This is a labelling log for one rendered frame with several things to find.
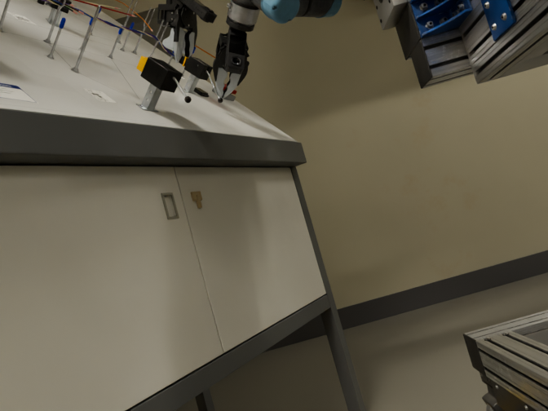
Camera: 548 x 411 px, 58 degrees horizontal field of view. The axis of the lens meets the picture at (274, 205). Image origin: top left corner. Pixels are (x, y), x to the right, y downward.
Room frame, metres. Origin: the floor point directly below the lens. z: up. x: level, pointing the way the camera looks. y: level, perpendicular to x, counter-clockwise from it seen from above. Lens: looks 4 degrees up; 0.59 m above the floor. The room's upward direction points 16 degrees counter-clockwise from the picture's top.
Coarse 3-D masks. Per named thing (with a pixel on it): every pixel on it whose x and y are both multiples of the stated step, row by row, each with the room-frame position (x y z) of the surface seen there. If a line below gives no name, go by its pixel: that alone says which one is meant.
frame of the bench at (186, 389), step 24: (312, 240) 1.51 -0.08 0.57; (312, 312) 1.40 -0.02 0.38; (336, 312) 1.53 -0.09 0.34; (264, 336) 1.16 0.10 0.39; (336, 336) 1.51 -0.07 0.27; (216, 360) 0.99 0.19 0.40; (240, 360) 1.06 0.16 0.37; (336, 360) 1.52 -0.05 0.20; (192, 384) 0.92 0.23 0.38; (144, 408) 0.81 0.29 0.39; (168, 408) 0.86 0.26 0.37; (360, 408) 1.51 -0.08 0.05
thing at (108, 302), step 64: (0, 192) 0.68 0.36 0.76; (64, 192) 0.77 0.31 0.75; (128, 192) 0.89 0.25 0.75; (0, 256) 0.66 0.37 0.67; (64, 256) 0.75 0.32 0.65; (128, 256) 0.86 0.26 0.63; (192, 256) 1.01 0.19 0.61; (0, 320) 0.64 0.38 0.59; (64, 320) 0.72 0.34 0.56; (128, 320) 0.82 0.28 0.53; (192, 320) 0.96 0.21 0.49; (0, 384) 0.63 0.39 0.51; (64, 384) 0.70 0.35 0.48; (128, 384) 0.80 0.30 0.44
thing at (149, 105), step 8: (152, 64) 0.97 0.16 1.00; (160, 64) 0.96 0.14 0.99; (168, 64) 1.00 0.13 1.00; (144, 72) 0.98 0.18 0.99; (152, 72) 0.97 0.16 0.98; (160, 72) 0.97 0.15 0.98; (168, 72) 0.96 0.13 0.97; (176, 72) 0.98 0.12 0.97; (152, 80) 0.98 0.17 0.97; (160, 80) 0.97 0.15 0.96; (168, 80) 0.97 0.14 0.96; (176, 80) 0.98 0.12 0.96; (152, 88) 1.00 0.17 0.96; (160, 88) 0.97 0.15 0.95; (168, 88) 0.99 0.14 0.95; (144, 96) 1.01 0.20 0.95; (152, 96) 1.00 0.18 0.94; (184, 96) 0.97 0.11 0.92; (136, 104) 1.00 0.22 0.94; (144, 104) 1.01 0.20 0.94; (152, 104) 1.01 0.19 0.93
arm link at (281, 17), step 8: (256, 0) 1.09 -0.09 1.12; (264, 0) 1.06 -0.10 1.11; (272, 0) 1.05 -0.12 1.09; (280, 0) 1.04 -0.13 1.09; (288, 0) 1.05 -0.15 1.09; (296, 0) 1.06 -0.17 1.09; (304, 0) 1.10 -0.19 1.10; (264, 8) 1.08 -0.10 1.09; (272, 8) 1.05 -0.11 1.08; (280, 8) 1.06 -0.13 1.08; (288, 8) 1.07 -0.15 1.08; (296, 8) 1.08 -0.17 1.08; (304, 8) 1.11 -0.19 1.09; (272, 16) 1.07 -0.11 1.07; (280, 16) 1.07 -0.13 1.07; (288, 16) 1.08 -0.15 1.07; (296, 16) 1.14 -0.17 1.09
